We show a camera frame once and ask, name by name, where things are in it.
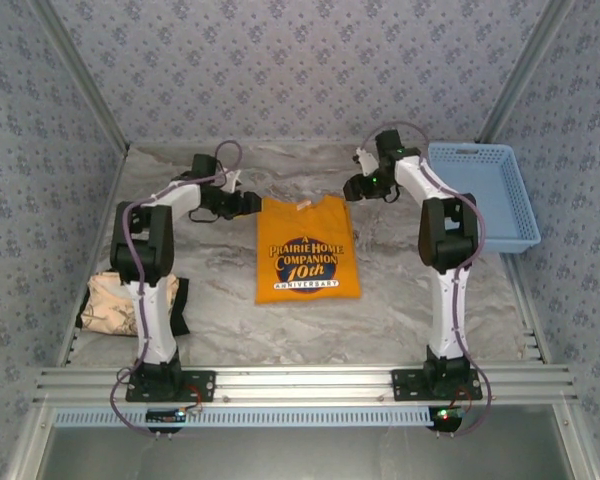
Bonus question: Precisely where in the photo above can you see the orange t-shirt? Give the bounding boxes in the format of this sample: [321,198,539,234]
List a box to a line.
[253,195,364,306]

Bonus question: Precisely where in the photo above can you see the light blue plastic basket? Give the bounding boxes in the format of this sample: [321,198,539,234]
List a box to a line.
[427,142,541,255]

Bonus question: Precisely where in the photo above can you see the aluminium frame post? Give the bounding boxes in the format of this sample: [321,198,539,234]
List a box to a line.
[479,0,576,144]
[27,0,131,154]

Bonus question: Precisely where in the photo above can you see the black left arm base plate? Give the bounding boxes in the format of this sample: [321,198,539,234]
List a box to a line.
[125,369,217,404]

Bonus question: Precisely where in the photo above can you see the beige printed folded cloth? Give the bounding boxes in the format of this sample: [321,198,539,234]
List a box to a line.
[74,269,191,337]

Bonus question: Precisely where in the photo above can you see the light blue slotted cable duct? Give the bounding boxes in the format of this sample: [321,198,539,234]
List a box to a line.
[53,405,439,428]

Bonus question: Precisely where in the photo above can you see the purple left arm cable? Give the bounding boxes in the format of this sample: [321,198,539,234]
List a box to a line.
[108,139,244,441]

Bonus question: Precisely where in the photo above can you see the beige printed t-shirt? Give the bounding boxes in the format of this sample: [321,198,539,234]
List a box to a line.
[78,272,179,337]

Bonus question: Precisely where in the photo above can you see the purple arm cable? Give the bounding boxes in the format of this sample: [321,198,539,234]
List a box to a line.
[108,139,244,441]
[359,119,494,441]

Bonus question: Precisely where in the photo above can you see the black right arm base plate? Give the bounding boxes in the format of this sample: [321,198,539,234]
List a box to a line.
[391,368,484,403]

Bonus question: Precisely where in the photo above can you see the aluminium mounting rail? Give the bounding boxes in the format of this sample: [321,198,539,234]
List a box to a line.
[32,364,579,406]

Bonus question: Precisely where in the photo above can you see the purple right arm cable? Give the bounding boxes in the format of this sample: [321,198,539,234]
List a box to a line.
[359,119,494,441]

